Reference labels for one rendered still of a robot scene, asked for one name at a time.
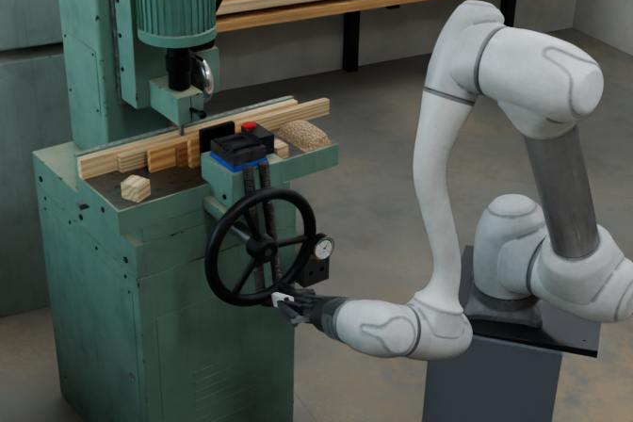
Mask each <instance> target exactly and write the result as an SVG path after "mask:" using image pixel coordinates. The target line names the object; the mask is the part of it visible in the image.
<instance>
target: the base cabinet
mask: <svg viewBox="0 0 633 422"><path fill-rule="evenodd" d="M36 189H37V196H38V205H39V212H40V220H41V234H42V243H43V250H44V258H45V265H46V273H47V282H48V289H49V297H50V304H51V313H52V320H53V328H54V336H55V343H56V352H57V366H58V374H59V381H60V390H61V394H62V395H63V396H64V397H65V398H66V399H67V400H68V401H69V403H70V404H71V405H72V406H73V408H74V409H75V411H76V412H77V413H78V414H79V416H80V417H81V418H82V419H83V421H84V422H293V414H294V346H295V327H292V323H291V322H289V321H288V320H287V319H285V318H284V317H283V316H281V311H280V308H278V307H264V306H262V305H260V304H259V305H255V306H250V307H239V306H234V305H231V304H228V303H226V302H224V301H222V300H221V299H219V298H218V297H217V296H216V295H215V294H214V293H213V291H212V290H211V288H210V286H209V284H208V282H207V280H206V277H205V272H204V257H201V258H199V259H196V260H193V261H190V262H187V263H184V264H183V265H180V266H177V267H174V268H169V269H166V270H164V271H161V272H158V273H156V274H153V275H150V276H147V277H145V278H142V279H139V280H138V279H137V278H136V277H135V276H134V275H132V274H131V273H130V272H129V271H128V270H127V269H126V268H125V267H124V266H123V265H122V264H121V263H120V262H119V261H118V260H117V259H116V258H115V257H114V256H113V255H112V254H111V253H110V252H109V251H108V250H106V249H105V248H104V247H103V246H102V245H101V244H100V243H99V242H98V241H97V240H96V239H95V238H94V237H93V236H92V235H91V234H90V233H89V232H88V231H87V230H86V229H85V228H84V227H83V226H82V225H80V224H79V223H78V222H77V221H76V220H75V219H74V218H73V217H72V216H71V215H70V214H69V213H68V212H67V211H66V210H65V209H64V208H63V207H62V206H61V205H60V204H59V203H58V202H57V201H55V200H54V199H53V198H52V197H51V196H50V195H49V194H48V193H47V192H46V191H45V190H44V189H43V188H42V187H41V186H40V185H39V184H38V183H37V182H36ZM251 258H252V257H251V256H250V255H249V254H248V253H247V251H246V245H245V244H244V243H241V244H238V245H236V246H233V247H231V248H228V249H225V250H222V251H219V257H218V272H219V277H220V280H221V281H222V283H223V284H224V285H225V287H226V288H228V289H229V290H231V291H232V290H233V288H234V287H235V284H236V283H237V281H238V280H239V278H240V276H241V275H242V273H243V271H244V269H245V268H246V266H247V265H248V263H249V262H250V260H251Z"/></svg>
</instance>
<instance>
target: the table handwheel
mask: <svg viewBox="0 0 633 422"><path fill-rule="evenodd" d="M268 200H285V201H288V202H290V203H293V204H294V205H295V206H296V207H297V208H298V209H299V211H300V213H301V216H302V219H303V225H304V234H303V235H300V236H295V237H291V238H287V239H281V240H274V239H273V238H272V237H270V236H269V235H267V234H266V233H264V232H259V231H258V229H257V227H256V225H255V223H254V221H253V218H252V215H251V212H250V210H249V209H250V208H251V207H253V206H255V205H257V204H259V203H261V202H264V201H268ZM241 215H243V217H244V219H245V221H246V222H247V224H248V226H249V227H248V226H247V225H246V224H244V223H243V222H242V221H237V222H235V221H236V220H237V219H238V218H239V217H240V216H241ZM214 220H215V221H216V222H217V225H216V226H215V228H214V230H213V232H212V234H211V236H210V238H209V240H208V243H207V247H206V251H205V257H204V272H205V277H206V280H207V282H208V284H209V286H210V288H211V290H212V291H213V293H214V294H215V295H216V296H217V297H218V298H219V299H221V300H222V301H224V302H226V303H228V304H231V305H234V306H239V307H250V306H255V305H259V304H262V303H264V302H267V301H269V300H272V297H271V294H272V293H275V292H278V293H283V291H282V290H281V289H280V288H279V287H278V283H279V282H280V281H283V282H285V283H287V284H289V285H292V284H293V283H294V282H295V281H296V280H297V278H298V277H299V276H300V274H301V273H302V271H303V270H304V268H305V266H306V265H307V263H308V261H309V259H310V256H311V254H312V251H313V248H314V245H315V241H316V233H317V225H316V218H315V214H314V211H313V209H312V207H311V205H310V204H309V203H308V201H307V200H306V199H305V198H304V197H303V196H302V195H301V194H299V192H297V191H295V190H293V189H291V188H288V187H264V188H261V189H258V190H255V191H254V192H252V193H250V194H248V195H246V196H244V197H243V198H241V199H240V200H238V201H237V202H236V203H234V204H233V205H232V206H231V207H230V208H229V209H228V210H227V211H226V212H225V213H224V215H223V216H222V217H221V218H220V220H217V219H216V218H215V217H214ZM234 222H235V223H234ZM227 232H229V233H231V234H232V235H234V236H235V237H236V238H237V239H239V240H240V241H241V242H242V243H244V244H245V245H246V251H247V253H248V254H249V255H250V256H251V257H252V258H251V260H250V262H249V263H248V265H247V266H246V268H245V269H244V271H243V273H242V275H241V276H240V278H239V280H238V281H237V283H236V284H235V287H234V288H233V290H232V291H231V290H229V289H228V288H226V287H225V285H224V284H223V283H222V281H221V280H220V277H219V272H218V257H219V249H220V246H221V243H222V241H223V239H224V237H225V236H226V234H227ZM299 243H302V244H301V247H300V251H299V254H298V256H297V258H296V259H295V261H294V263H293V264H292V266H291V267H290V269H289V270H288V271H287V272H286V273H285V275H284V276H283V277H282V278H281V279H279V280H278V281H277V282H276V283H275V284H273V285H271V286H270V287H268V288H266V289H264V290H262V291H259V292H256V293H252V294H239V292H240V291H241V289H242V287H243V285H244V284H245V283H246V281H247V279H248V278H249V276H250V275H251V273H252V271H253V269H254V268H255V266H256V265H257V263H258V262H259V263H261V264H265V263H268V262H269V261H271V260H272V259H273V258H274V257H275V255H276V254H277V251H278V248H281V247H285V246H289V245H294V244H299Z"/></svg>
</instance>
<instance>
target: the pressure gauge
mask: <svg viewBox="0 0 633 422"><path fill-rule="evenodd" d="M329 240H330V241H329ZM328 242H329V243H328ZM327 244H328V245H327ZM326 245H327V247H326ZM325 247H326V249H325V250H324V249H323V248H325ZM333 249H334V241H333V239H332V238H331V237H329V236H327V235H326V234H324V233H319V234H316V241H315V245H314V248H313V251H312V255H313V256H314V257H315V261H316V262H319V261H320V260H323V259H326V258H327V257H329V256H330V255H331V253H332V252H333Z"/></svg>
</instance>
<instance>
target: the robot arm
mask: <svg viewBox="0 0 633 422"><path fill-rule="evenodd" d="M503 24H504V16H503V15H502V13H501V12H500V10H499V9H497V8H496V7H495V6H494V5H492V4H490V3H486V2H481V1H475V0H467V1H464V2H463V3H462V4H461V5H459V6H458V7H457V8H456V9H455V11H454V12H453V13H452V15H451V16H450V17H449V19H448V20H447V22H446V24H445V26H444V28H443V30H442V32H441V34H440V36H439V38H438V40H437V42H436V44H435V47H434V50H433V52H432V55H431V58H430V63H429V66H428V71H427V77H426V81H425V85H424V89H423V93H422V102H421V109H420V116H419V122H418V128H417V134H416V139H415V145H414V163H413V170H414V187H415V192H416V196H417V199H418V203H419V207H420V210H421V214H422V217H423V220H424V224H425V227H426V231H427V235H428V238H429V242H430V247H431V251H432V255H433V262H434V267H433V273H432V277H431V279H430V282H429V284H428V285H427V287H426V288H424V289H423V290H421V291H418V292H416V293H415V294H414V297H413V298H412V299H411V300H410V301H409V302H408V303H407V304H405V305H399V304H394V303H391V302H386V301H382V300H356V299H350V298H347V297H341V296H340V297H339V296H332V297H329V296H319V295H310V294H304V295H302V297H299V296H297V297H292V296H288V295H285V294H282V293H278V292H275V293H272V294H271V297H272V302H273V306H275V307H278V308H280V311H281V316H282V317H284V318H285V319H287V320H288V321H289V322H291V323H292V327H297V326H298V324H300V323H301V322H303V321H304V322H305V323H307V324H313V325H314V326H315V327H316V328H317V329H318V330H319V331H321V332H323V333H326V334H327V336H329V337H330V338H331V339H334V340H337V341H340V342H342V343H344V344H348V345H349V346H350V347H351V348H352V349H355V350H357V351H359V352H362V353H364V354H367V355H370V356H374V357H379V358H395V357H398V356H400V357H406V358H409V359H414V360H420V361H442V360H447V359H452V358H455V357H457V356H459V355H461V354H462V353H464V352H465V351H466V350H467V349H468V347H469V345H470V343H471V341H472V336H473V331H472V327H471V324H470V322H469V321H468V319H485V320H492V321H501V322H509V323H517V324H524V325H528V326H530V327H534V328H539V327H541V326H542V325H543V317H542V315H541V307H542V300H544V301H546V302H547V303H549V304H551V305H553V306H555V307H557V308H559V309H561V310H562V311H565V312H567V313H569V314H571V315H574V316H576V317H580V318H583V319H586V320H589V321H593V322H600V323H616V322H618V321H620V320H624V319H626V318H628V317H629V316H630V315H631V314H632V313H633V263H632V262H631V261H630V260H628V259H627V258H625V256H624V254H623V253H622V252H621V250H620V249H619V248H618V246H617V245H616V243H615V242H614V240H613V239H612V237H611V235H610V234H609V232H608V231H607V230H606V229H605V228H603V227H602V226H600V225H598V224H597V222H596V217H595V213H594V208H593V203H592V194H591V190H590V184H589V179H588V174H587V170H586V165H585V160H584V155H583V151H582V146H581V140H580V135H579V131H578V126H577V122H578V121H580V120H583V119H584V118H586V117H588V116H589V115H590V114H591V113H592V112H593V110H594V109H595V108H596V106H597V105H598V103H599V101H600V98H601V96H602V92H603V87H604V79H603V74H602V72H601V69H600V67H599V65H598V64H597V63H596V62H595V61H594V60H593V59H592V58H591V57H590V56H589V55H588V54H586V53H585V52H584V51H582V50H581V49H579V48H578V47H576V46H574V45H573V44H571V43H569V42H567V41H562V40H560V39H557V38H554V37H551V36H548V35H545V34H542V33H539V32H535V31H531V30H526V29H518V28H513V27H509V26H506V25H503ZM479 95H483V96H487V97H489V98H492V99H494V100H496V101H497V104H498V105H499V107H500V108H501V109H502V110H503V111H504V112H505V114H506V115H507V116H508V118H509V119H510V120H511V122H512V124H513V125H514V126H515V128H516V129H517V130H518V131H519V132H521V133H522V134H523V135H524V139H525V143H526V146H527V153H528V157H529V161H530V165H531V168H532V172H533V176H534V180H535V184H536V187H537V191H538V195H539V199H540V203H541V206H539V205H538V204H537V203H536V202H534V201H533V200H531V199H530V198H528V197H526V196H524V195H519V194H507V195H502V196H499V197H497V198H495V199H494V200H493V201H492V202H491V203H490V204H489V206H488V207H487V208H486V209H485V210H484V211H483V213H482V215H481V217H480V219H479V224H478V226H477V230H476V234H475V241H474V253H473V270H474V272H472V273H471V274H470V281H471V288H470V293H469V298H468V303H467V304H466V306H465V307H464V309H463V308H462V307H461V305H460V303H459V299H458V294H459V287H460V280H461V271H462V263H461V255H460V248H459V243H458V238H457V234H456V229H455V224H454V220H453V216H452V211H451V206H450V201H449V197H448V192H447V187H446V163H447V159H448V155H449V152H450V150H451V148H452V146H453V143H454V141H455V139H456V138H457V136H458V135H459V133H460V131H461V129H462V127H463V124H464V123H465V121H466V119H467V117H468V116H469V114H470V112H471V111H472V109H473V107H474V104H475V102H476V101H477V98H478V96H479Z"/></svg>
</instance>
